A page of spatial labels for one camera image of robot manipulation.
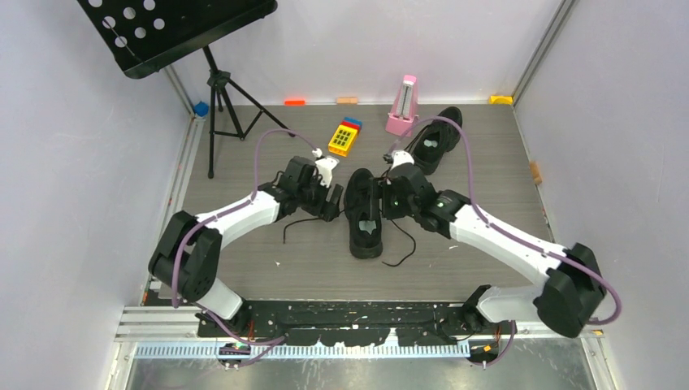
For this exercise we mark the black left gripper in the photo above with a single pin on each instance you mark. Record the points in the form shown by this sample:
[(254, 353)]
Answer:
[(325, 210)]

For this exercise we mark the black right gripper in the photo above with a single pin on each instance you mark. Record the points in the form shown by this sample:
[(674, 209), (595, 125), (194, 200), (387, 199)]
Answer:
[(381, 191)]

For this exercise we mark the black suede sneaker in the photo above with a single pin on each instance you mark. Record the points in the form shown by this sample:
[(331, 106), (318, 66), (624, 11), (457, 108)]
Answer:
[(431, 144), (365, 228)]

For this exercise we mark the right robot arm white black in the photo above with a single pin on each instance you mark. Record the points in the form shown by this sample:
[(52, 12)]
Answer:
[(565, 287)]

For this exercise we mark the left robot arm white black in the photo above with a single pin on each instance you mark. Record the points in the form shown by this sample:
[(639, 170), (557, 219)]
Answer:
[(186, 257)]

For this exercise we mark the yellow toy brick block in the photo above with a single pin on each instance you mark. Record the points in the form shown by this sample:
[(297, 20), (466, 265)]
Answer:
[(342, 140)]

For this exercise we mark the blue toy block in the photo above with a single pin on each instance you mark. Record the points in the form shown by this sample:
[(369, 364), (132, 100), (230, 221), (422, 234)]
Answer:
[(352, 120)]

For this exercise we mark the red toy block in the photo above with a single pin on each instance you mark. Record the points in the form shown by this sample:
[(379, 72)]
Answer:
[(352, 126)]

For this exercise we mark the pink metronome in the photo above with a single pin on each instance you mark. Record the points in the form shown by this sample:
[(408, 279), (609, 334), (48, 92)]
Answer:
[(404, 111)]

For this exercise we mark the tan block on ledge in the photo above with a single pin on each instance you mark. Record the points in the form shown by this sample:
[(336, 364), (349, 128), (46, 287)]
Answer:
[(347, 101)]

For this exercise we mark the blue piece by stand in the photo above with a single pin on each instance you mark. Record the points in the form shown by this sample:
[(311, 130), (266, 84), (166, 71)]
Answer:
[(201, 109)]

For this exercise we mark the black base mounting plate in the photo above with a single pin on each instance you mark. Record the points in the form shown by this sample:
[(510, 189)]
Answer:
[(353, 323)]

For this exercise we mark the yellow piece in corner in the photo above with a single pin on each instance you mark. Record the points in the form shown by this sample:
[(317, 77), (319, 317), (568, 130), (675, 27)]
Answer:
[(501, 100)]

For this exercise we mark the wooden block right edge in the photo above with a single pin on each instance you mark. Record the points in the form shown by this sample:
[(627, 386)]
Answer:
[(535, 173)]

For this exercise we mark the black music stand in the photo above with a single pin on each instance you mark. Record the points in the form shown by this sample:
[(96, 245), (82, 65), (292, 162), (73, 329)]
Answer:
[(146, 36)]

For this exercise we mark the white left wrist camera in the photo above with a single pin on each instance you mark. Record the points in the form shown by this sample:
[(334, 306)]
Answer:
[(325, 164)]

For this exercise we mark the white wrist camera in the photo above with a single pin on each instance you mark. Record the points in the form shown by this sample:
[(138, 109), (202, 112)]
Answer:
[(325, 164), (397, 158)]

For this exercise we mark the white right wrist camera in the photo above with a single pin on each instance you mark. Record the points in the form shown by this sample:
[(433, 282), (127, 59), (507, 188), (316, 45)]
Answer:
[(397, 158)]

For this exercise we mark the aluminium rail frame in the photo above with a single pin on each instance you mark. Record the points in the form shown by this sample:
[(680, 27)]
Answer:
[(156, 332)]

